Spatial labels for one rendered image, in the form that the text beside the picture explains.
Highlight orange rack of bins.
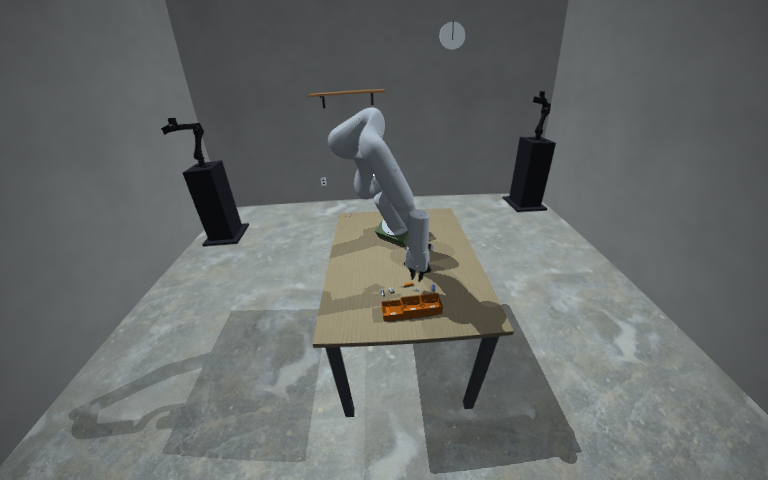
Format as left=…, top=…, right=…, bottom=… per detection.
left=382, top=293, right=443, bottom=321

